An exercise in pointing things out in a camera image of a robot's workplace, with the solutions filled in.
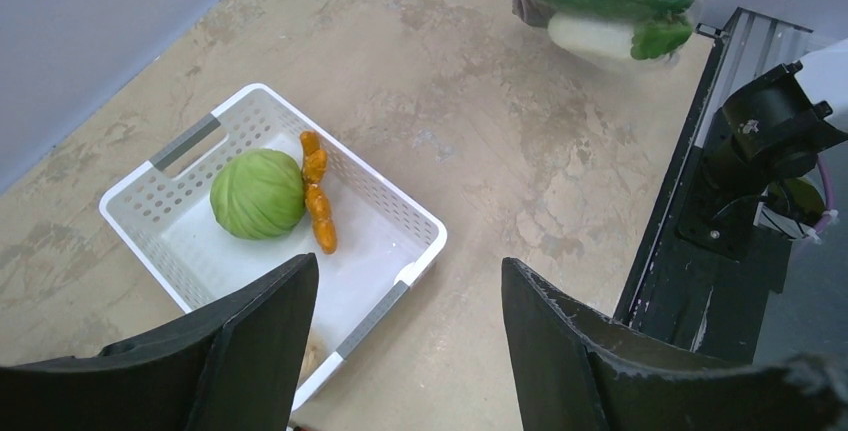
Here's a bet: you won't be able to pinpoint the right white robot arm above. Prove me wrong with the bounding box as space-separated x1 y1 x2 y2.
702 40 847 198

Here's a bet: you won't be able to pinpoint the white radish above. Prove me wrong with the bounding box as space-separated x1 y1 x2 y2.
547 12 634 60

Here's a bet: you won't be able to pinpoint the dark red grapes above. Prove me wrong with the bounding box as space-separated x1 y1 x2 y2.
512 0 556 28

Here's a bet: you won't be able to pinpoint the green cabbage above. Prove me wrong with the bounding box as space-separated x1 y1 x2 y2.
209 148 306 240

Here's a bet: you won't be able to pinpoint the green leafy vegetable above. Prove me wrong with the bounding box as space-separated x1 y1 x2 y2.
630 16 694 61

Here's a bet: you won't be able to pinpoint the black base bar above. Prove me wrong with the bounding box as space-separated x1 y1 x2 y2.
613 37 790 364

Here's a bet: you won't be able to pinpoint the front aluminium rail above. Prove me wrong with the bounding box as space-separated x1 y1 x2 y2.
692 8 813 148

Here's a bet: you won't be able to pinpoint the white plastic basket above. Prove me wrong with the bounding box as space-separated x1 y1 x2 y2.
97 82 449 413

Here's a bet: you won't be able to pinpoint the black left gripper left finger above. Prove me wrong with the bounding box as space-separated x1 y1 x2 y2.
1 253 319 430

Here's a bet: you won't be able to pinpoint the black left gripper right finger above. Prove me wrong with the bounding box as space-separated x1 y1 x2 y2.
501 258 847 430

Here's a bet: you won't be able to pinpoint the clear orange zip bag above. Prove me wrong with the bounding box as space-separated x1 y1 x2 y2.
512 0 704 73

